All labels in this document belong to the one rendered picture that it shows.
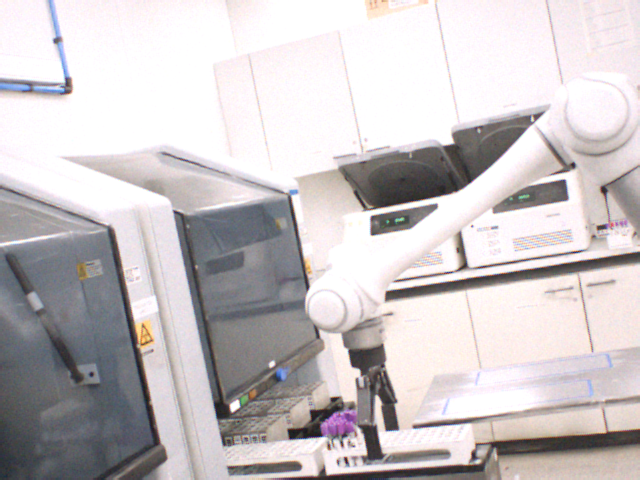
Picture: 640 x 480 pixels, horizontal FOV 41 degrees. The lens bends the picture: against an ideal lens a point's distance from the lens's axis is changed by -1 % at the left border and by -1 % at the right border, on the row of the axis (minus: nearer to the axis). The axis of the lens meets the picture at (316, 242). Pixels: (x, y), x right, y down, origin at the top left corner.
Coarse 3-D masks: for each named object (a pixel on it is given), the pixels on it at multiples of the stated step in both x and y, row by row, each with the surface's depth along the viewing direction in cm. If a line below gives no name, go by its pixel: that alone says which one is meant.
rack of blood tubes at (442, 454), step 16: (384, 432) 180; (400, 432) 178; (416, 432) 175; (432, 432) 174; (448, 432) 171; (464, 432) 169; (352, 448) 173; (384, 448) 170; (400, 448) 169; (416, 448) 168; (432, 448) 166; (448, 448) 165; (464, 448) 165; (336, 464) 174; (368, 464) 174; (384, 464) 176; (400, 464) 169; (416, 464) 168; (432, 464) 167; (448, 464) 166; (464, 464) 165
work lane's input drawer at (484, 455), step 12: (480, 456) 167; (492, 456) 170; (324, 468) 179; (420, 468) 167; (432, 468) 166; (444, 468) 165; (456, 468) 165; (468, 468) 164; (480, 468) 163; (492, 468) 168
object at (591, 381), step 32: (608, 352) 227; (448, 384) 227; (480, 384) 221; (512, 384) 214; (544, 384) 208; (576, 384) 203; (608, 384) 197; (416, 416) 203; (448, 416) 198; (480, 416) 194; (512, 416) 192
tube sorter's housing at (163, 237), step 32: (32, 160) 175; (64, 160) 182; (192, 160) 242; (224, 160) 241; (128, 192) 171; (160, 224) 171; (160, 256) 169; (160, 288) 167; (192, 288) 247; (160, 320) 168; (192, 320) 176; (192, 352) 174; (320, 352) 237; (192, 384) 172; (288, 384) 240; (192, 416) 170; (192, 448) 169
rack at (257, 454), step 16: (224, 448) 192; (240, 448) 190; (256, 448) 187; (272, 448) 185; (288, 448) 183; (304, 448) 180; (320, 448) 180; (240, 464) 182; (256, 464) 190; (272, 464) 190; (288, 464) 189; (304, 464) 176; (320, 464) 178
